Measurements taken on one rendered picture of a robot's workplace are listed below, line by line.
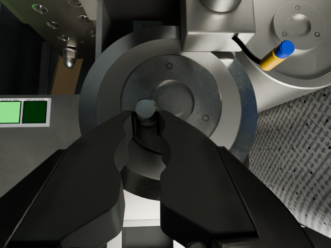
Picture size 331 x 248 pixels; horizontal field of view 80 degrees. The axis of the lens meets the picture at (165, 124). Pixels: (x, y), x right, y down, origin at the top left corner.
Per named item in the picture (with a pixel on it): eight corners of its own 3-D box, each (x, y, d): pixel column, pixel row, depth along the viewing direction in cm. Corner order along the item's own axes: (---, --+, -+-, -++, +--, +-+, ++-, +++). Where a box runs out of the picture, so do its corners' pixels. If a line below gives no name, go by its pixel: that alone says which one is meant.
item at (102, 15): (105, -118, 20) (101, 58, 17) (132, 28, 43) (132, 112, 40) (100, -118, 20) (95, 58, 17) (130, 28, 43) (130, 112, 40)
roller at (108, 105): (236, 38, 17) (248, 178, 15) (187, 107, 42) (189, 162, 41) (98, 37, 16) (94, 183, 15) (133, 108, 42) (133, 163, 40)
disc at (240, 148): (250, 25, 18) (266, 198, 16) (248, 28, 18) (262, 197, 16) (81, 23, 17) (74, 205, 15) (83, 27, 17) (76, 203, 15)
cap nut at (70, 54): (74, 47, 49) (73, 65, 48) (80, 55, 52) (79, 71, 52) (59, 47, 48) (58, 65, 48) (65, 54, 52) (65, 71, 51)
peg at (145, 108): (128, 105, 11) (148, 92, 11) (133, 114, 14) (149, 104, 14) (142, 125, 11) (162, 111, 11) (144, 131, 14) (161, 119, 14)
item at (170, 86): (243, 116, 14) (156, 175, 14) (232, 120, 16) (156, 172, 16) (184, 35, 15) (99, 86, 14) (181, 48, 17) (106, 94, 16)
